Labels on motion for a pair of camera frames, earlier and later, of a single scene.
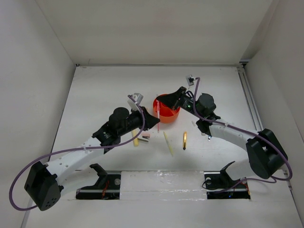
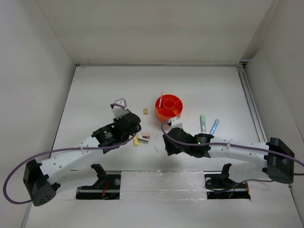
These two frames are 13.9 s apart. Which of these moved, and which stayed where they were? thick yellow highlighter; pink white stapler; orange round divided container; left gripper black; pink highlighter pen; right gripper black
Moved: right gripper black; pink highlighter pen; left gripper black
Stayed: orange round divided container; thick yellow highlighter; pink white stapler
